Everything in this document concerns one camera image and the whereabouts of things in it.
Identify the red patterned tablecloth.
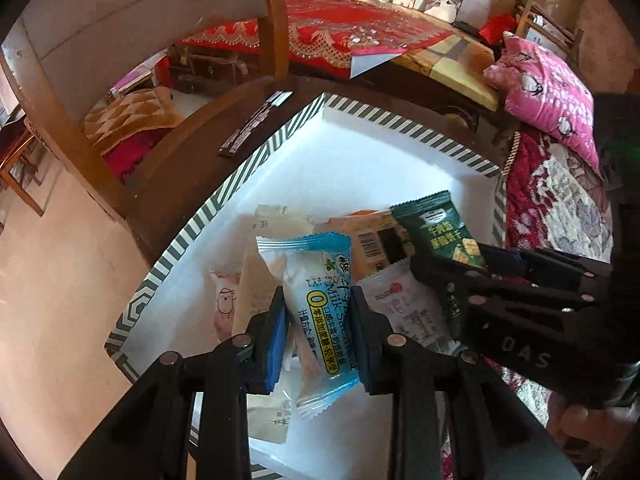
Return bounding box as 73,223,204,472
180,0,453,81

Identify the torn beige snack packet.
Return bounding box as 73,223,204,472
252,204,316,241

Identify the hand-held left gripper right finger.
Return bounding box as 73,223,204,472
350,285,583,480

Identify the pink penguin pillow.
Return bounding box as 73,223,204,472
482,32,601,171

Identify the red cloth bundle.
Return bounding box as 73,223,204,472
480,12,518,46

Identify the dark wooden chair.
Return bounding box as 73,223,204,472
0,0,511,281

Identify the large photo frame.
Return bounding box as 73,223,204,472
422,0,466,23

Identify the floral fleece blanket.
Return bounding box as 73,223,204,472
500,130,621,441

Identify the blue white snack packet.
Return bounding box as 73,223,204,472
256,232,362,420

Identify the person's right hand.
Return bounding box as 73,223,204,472
549,402,611,463

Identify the white red-dot snack packet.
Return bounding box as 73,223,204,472
357,260,453,356

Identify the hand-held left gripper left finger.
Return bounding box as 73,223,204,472
57,285,288,480

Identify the red cloth under cushion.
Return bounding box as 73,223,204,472
102,127,171,181

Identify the green white striped box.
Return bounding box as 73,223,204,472
104,92,506,480

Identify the plain beige snack packet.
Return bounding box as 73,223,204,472
247,385,293,446
232,250,288,341

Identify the dark wooden chest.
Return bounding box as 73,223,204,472
167,45,261,93

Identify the dark green snack packet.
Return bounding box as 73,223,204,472
390,190,488,343

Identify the tan barcode snack packet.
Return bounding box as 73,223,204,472
312,210,416,278

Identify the light wooden chair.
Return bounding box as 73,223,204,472
515,0,583,58

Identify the pink box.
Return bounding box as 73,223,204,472
107,67,153,98

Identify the yellow wooden table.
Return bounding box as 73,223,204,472
350,35,501,111

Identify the pink sheep snack packet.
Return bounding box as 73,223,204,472
207,269,246,343

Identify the black patterned strip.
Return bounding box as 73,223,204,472
217,91,293,158

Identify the small wooden stool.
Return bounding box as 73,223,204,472
0,105,56,216

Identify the brown diamond cushion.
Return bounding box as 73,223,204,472
82,85,186,156

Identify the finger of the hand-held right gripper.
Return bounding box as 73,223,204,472
410,254,601,311
477,242,613,291

